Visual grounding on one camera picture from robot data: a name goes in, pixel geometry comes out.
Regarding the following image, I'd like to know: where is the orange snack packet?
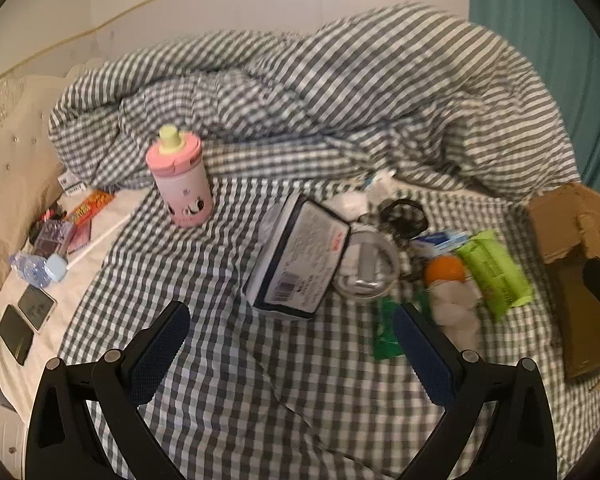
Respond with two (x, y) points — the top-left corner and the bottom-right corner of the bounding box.
(65, 191), (116, 226)

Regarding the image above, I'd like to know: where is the teal curtain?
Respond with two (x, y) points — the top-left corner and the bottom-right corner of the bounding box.
(467, 0), (600, 196)

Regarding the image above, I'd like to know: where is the small white blue tube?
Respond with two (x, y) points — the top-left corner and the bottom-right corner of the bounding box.
(365, 169), (397, 194)

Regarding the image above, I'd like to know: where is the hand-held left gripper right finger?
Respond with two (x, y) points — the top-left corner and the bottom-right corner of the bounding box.
(392, 302), (558, 480)

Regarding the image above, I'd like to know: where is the orange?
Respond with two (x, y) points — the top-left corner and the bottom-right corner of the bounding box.
(425, 256), (466, 286)

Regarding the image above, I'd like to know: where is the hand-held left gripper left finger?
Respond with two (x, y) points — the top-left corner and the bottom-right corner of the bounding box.
(25, 301), (191, 480)

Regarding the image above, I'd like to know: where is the white blue tissue packet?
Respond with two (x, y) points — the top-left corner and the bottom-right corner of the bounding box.
(242, 192), (352, 321)

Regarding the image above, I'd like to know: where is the white stick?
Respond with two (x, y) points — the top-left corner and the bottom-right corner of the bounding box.
(67, 215), (132, 266)

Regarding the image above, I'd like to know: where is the crumpled white tissue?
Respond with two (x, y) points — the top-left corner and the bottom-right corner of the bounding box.
(430, 282), (481, 349)

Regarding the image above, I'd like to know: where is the grey white checked sheet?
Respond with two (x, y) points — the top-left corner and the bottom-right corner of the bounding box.
(60, 177), (600, 480)

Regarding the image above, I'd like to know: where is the black smartphone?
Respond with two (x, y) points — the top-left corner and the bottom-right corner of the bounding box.
(0, 305), (35, 366)

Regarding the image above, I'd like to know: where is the purple transparent case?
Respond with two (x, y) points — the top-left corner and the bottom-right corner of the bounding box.
(32, 220), (78, 259)

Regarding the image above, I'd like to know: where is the small blue white box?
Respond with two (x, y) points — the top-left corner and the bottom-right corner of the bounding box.
(410, 230), (473, 257)

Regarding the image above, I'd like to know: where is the clear plastic packet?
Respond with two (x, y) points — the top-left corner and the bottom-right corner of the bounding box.
(347, 240), (386, 289)

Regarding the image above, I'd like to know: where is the white labelled packet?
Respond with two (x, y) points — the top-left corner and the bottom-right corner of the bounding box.
(57, 174), (89, 197)

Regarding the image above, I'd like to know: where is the cardboard box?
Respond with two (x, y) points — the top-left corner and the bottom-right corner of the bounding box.
(527, 182), (600, 392)

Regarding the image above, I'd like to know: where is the clear tape roll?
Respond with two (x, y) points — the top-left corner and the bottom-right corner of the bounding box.
(332, 227), (402, 302)

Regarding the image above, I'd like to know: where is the clear water bottle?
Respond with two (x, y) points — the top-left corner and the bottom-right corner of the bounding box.
(9, 252), (70, 289)

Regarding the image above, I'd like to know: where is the grey white checked duvet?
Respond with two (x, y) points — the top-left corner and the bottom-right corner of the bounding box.
(47, 2), (581, 197)

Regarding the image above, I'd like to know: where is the green plastic wrapper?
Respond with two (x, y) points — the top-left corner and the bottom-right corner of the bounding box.
(372, 295), (433, 361)

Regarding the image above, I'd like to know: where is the small red black item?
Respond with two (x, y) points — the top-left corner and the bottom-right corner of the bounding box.
(29, 207), (66, 241)

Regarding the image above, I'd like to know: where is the pink flat case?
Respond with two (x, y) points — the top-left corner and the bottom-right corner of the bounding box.
(70, 220), (94, 252)

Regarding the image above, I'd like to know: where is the beige pillow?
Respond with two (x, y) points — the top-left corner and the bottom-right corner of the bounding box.
(0, 62), (96, 321)

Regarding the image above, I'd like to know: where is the white bed sheet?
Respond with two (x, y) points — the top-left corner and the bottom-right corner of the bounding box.
(0, 187), (148, 411)

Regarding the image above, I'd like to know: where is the green wet wipes packet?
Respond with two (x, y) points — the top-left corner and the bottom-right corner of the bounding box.
(455, 230), (533, 322)

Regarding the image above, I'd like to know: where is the pink drinking bottle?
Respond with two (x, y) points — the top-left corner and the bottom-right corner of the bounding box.
(146, 125), (215, 228)

